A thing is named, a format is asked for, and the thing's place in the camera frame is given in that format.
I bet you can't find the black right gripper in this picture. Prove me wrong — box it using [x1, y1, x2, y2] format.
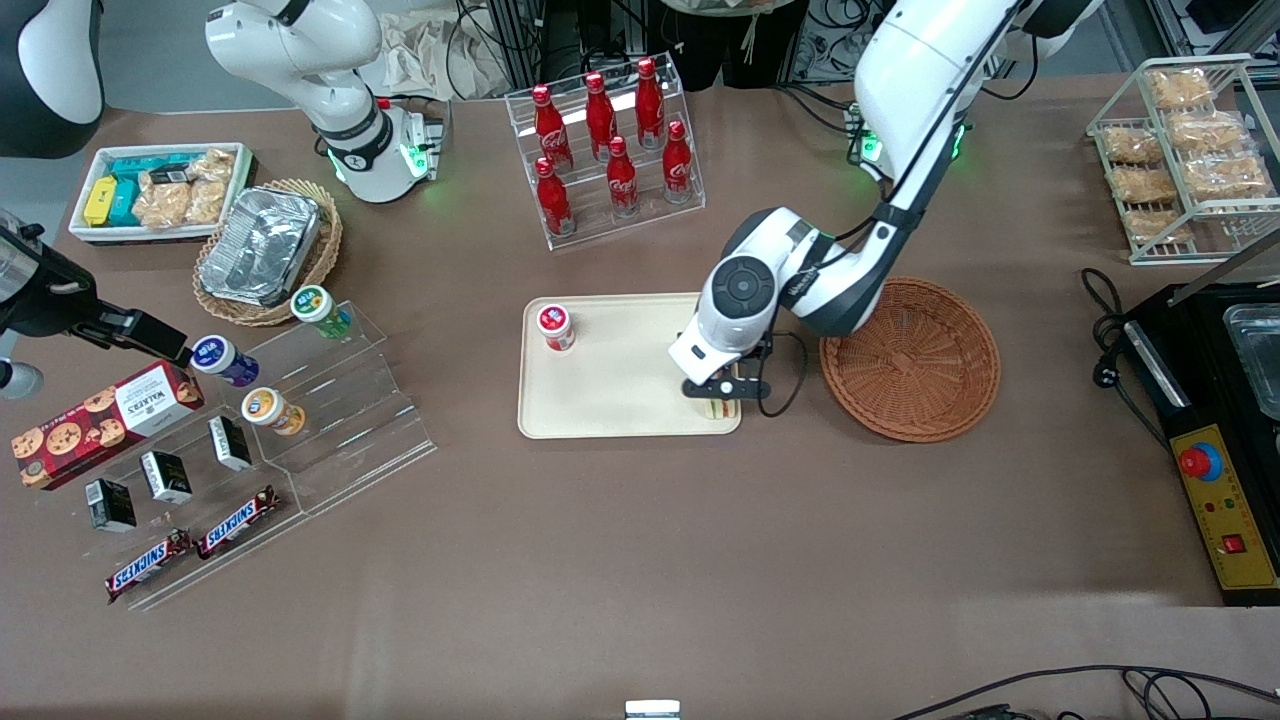
[0, 230, 193, 367]

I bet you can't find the beige plastic tray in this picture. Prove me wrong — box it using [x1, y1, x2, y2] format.
[517, 292, 743, 440]

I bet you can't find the silver foil tray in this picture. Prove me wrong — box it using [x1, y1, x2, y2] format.
[198, 186, 323, 308]

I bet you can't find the light oval wicker basket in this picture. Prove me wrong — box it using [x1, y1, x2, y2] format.
[193, 178, 344, 328]

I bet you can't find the brown round wicker basket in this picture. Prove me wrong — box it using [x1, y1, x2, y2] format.
[819, 277, 1002, 443]

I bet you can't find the purple capped jar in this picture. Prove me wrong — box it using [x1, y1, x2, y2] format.
[190, 335, 260, 389]

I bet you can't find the red Walkers cookie box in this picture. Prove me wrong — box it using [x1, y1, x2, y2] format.
[11, 360, 205, 491]

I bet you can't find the white plastic bin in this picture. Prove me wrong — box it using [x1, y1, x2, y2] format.
[68, 142, 256, 246]

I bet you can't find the small black carton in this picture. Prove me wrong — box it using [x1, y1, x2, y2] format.
[139, 450, 194, 505]
[84, 478, 138, 533]
[207, 415, 253, 472]

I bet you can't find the orange capped jar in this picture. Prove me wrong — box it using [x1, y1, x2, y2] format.
[241, 387, 307, 437]

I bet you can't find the teal long box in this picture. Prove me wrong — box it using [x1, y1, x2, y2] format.
[108, 153, 197, 183]

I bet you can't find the green capped jar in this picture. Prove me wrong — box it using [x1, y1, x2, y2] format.
[290, 284, 354, 339]

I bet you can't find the red capped small jar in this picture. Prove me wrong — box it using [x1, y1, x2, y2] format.
[537, 303, 577, 353]

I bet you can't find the clear acrylic bottle rack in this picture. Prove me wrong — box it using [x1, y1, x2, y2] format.
[504, 52, 706, 251]

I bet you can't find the clear acrylic stepped stand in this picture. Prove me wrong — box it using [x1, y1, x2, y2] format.
[88, 395, 306, 612]
[243, 300, 438, 517]

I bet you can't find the Snickers chocolate bar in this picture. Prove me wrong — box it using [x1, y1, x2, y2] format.
[105, 529, 193, 604]
[195, 486, 281, 560]

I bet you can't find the red cola bottle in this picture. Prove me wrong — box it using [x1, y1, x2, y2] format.
[606, 136, 640, 217]
[662, 120, 695, 204]
[635, 57, 666, 149]
[531, 84, 574, 169]
[584, 71, 619, 156]
[534, 157, 576, 238]

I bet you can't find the beige crumpled bag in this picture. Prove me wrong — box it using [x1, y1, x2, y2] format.
[383, 12, 511, 101]

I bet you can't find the person in beige jacket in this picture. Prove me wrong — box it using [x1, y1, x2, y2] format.
[662, 0, 811, 83]

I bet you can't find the black countertop appliance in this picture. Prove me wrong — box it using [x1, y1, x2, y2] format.
[1120, 282, 1280, 451]

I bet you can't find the rack snack pack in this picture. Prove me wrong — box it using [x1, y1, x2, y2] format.
[1165, 108, 1246, 151]
[1145, 67, 1213, 109]
[1180, 152, 1273, 201]
[1112, 165, 1179, 204]
[1100, 125, 1166, 164]
[1128, 208, 1196, 246]

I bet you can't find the grey metal bar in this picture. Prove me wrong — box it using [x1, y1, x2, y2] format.
[1170, 232, 1280, 306]

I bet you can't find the yellow emergency stop box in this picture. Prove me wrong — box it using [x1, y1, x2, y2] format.
[1168, 424, 1280, 607]

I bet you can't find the steel pan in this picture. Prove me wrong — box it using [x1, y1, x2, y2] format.
[1222, 303, 1280, 421]

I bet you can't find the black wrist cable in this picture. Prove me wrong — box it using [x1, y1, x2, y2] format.
[757, 333, 807, 418]

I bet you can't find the black cable bundle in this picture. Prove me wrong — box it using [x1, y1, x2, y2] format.
[805, 0, 871, 83]

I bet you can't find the black cable at table edge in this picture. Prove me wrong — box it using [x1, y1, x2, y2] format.
[890, 664, 1280, 720]

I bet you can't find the white wire rack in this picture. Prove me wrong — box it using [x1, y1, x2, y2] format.
[1087, 55, 1280, 266]

